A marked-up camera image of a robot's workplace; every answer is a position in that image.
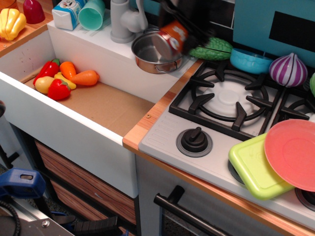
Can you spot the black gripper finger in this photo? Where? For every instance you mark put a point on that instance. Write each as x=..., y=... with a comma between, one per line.
x=164, y=18
x=194, y=39

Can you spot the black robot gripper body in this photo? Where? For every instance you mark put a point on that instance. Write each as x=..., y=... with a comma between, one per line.
x=194, y=15

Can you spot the orange toy soup can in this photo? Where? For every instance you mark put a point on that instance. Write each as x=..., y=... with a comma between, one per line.
x=169, y=40

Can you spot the stainless steel pot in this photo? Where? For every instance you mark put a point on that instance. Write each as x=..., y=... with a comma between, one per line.
x=148, y=57

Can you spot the green toy bitter gourd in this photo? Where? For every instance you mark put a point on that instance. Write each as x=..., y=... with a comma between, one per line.
x=217, y=49

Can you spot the grey toy faucet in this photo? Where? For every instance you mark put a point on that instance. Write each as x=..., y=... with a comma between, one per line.
x=126, y=22

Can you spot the blue plastic bowl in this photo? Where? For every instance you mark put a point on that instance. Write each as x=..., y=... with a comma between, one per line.
x=249, y=62

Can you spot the teal plastic cup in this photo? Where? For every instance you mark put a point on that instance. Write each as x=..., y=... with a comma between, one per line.
x=91, y=15

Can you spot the black stove grate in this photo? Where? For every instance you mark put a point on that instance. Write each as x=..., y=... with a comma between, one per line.
x=239, y=104

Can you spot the large orange toy carrot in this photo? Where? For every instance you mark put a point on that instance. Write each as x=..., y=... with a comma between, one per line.
x=86, y=78

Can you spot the purple toy onion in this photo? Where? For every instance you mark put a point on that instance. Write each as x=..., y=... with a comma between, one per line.
x=288, y=71

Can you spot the toy milk carton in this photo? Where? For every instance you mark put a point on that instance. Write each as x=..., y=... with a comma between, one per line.
x=65, y=13

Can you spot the black stove knob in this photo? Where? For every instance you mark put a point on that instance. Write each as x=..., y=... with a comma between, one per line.
x=194, y=142
x=307, y=198

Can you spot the small orange toy carrot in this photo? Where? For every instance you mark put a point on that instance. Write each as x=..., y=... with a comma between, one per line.
x=68, y=70

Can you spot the white toy sink basin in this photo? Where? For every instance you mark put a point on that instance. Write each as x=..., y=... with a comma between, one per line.
x=88, y=127

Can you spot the yellow toy banana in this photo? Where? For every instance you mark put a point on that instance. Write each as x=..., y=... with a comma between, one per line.
x=71, y=85

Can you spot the green toy at right edge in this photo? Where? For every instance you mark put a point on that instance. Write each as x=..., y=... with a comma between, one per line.
x=312, y=84

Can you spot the red toy chili pepper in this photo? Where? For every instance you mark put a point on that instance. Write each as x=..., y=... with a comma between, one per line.
x=50, y=68

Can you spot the red toy bell pepper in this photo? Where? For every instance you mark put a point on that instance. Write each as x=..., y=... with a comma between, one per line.
x=59, y=90

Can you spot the dark red toy vegetable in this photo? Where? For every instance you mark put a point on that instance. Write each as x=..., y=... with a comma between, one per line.
x=33, y=12

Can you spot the lime green plastic lid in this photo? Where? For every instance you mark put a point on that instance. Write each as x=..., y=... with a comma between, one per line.
x=250, y=163

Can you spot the yellow toy potato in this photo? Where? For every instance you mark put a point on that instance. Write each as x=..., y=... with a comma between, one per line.
x=42, y=84

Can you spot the pink plastic plate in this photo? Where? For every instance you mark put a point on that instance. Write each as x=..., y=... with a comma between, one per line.
x=290, y=150

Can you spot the yellow toy bell pepper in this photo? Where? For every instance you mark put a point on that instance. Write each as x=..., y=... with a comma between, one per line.
x=12, y=22

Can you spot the blue clamp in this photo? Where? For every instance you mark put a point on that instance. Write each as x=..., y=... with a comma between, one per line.
x=22, y=184

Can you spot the black oven door handle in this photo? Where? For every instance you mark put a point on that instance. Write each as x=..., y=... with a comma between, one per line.
x=170, y=204

